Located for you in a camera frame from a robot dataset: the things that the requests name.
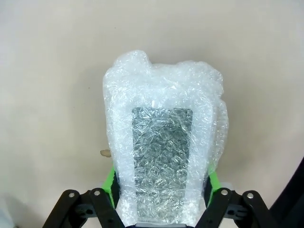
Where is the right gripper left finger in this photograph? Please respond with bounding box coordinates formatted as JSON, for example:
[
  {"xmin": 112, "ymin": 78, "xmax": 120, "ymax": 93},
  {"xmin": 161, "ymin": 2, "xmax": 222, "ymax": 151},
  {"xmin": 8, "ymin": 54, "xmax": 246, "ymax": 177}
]
[{"xmin": 46, "ymin": 165, "xmax": 125, "ymax": 228}]

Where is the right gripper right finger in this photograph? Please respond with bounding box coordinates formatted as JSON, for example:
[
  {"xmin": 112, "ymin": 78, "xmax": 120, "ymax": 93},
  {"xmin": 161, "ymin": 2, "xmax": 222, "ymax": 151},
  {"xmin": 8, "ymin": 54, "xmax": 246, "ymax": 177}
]
[{"xmin": 194, "ymin": 171, "xmax": 276, "ymax": 228}]

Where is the bubble-wrapped clock grey display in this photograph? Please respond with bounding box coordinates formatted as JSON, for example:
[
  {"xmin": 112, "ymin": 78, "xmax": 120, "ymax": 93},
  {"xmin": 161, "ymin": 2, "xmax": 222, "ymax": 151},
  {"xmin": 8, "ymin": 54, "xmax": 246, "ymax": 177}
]
[{"xmin": 102, "ymin": 49, "xmax": 229, "ymax": 226}]

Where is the person in black jacket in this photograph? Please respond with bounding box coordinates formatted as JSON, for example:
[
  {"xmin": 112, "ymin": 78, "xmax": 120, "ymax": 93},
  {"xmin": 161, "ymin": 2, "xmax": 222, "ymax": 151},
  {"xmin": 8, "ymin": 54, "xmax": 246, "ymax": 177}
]
[{"xmin": 270, "ymin": 156, "xmax": 304, "ymax": 228}]

